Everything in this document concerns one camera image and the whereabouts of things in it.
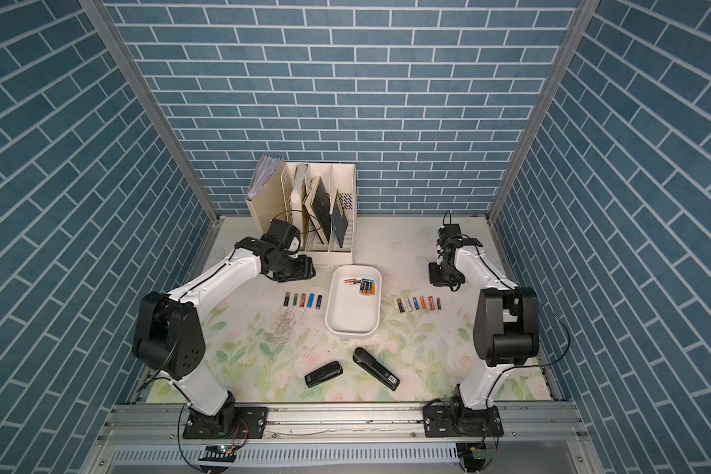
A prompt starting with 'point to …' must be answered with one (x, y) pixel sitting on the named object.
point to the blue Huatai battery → (366, 282)
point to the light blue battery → (310, 300)
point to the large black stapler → (373, 367)
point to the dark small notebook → (339, 219)
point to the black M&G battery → (438, 302)
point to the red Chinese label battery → (303, 299)
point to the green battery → (294, 301)
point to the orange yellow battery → (373, 288)
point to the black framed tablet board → (318, 206)
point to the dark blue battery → (318, 302)
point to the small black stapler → (323, 374)
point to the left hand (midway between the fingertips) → (315, 273)
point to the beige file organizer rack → (283, 197)
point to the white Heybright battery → (409, 307)
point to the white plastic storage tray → (353, 305)
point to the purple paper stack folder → (266, 167)
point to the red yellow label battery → (432, 304)
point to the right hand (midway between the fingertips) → (443, 281)
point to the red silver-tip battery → (350, 280)
